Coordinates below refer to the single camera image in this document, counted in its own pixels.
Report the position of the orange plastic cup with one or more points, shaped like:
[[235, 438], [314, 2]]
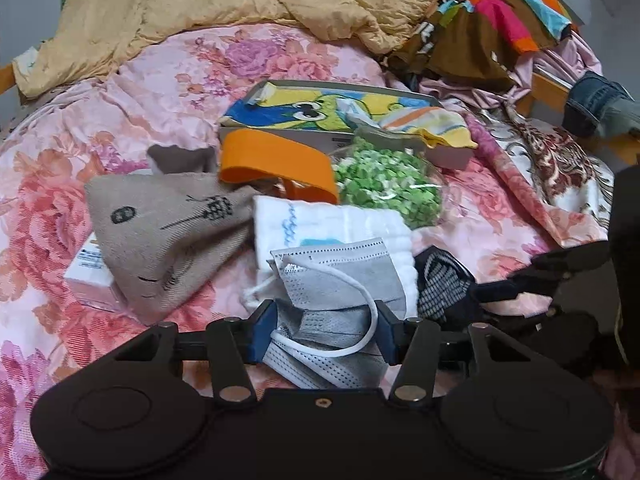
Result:
[[260, 157]]

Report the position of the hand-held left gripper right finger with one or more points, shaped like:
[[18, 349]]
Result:
[[386, 335]]

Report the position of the white gauze towel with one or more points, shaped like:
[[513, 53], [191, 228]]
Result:
[[340, 222]]

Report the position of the blue jeans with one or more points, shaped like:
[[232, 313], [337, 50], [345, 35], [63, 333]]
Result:
[[595, 102]]

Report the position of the black white patterned sock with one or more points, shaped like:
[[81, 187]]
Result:
[[442, 285]]

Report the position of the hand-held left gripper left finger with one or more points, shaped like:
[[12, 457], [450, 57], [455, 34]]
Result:
[[266, 332]]

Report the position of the cartoon print towel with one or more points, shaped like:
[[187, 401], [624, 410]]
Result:
[[310, 107]]

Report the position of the brown multicolour striped cloth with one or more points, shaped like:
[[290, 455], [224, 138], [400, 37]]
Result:
[[475, 35]]

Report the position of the pale pink satin cloth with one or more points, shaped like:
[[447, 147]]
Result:
[[570, 60]]

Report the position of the grey face mask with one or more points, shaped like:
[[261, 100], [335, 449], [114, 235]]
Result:
[[330, 280]]

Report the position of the yellow dotted blanket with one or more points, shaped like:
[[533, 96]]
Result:
[[200, 5]]

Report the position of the white orange medicine box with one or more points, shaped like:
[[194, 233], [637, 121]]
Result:
[[87, 277]]

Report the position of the grey shallow box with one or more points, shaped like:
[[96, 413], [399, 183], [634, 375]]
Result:
[[450, 157]]

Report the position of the glass bottle of green stars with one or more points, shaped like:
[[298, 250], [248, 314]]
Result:
[[387, 187]]

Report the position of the beige knit mouse hat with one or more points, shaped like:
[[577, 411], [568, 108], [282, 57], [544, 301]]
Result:
[[165, 245]]

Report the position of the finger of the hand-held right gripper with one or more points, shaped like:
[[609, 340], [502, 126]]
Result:
[[570, 260], [515, 290]]

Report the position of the white maroon ornate blanket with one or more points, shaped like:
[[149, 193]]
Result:
[[555, 175]]

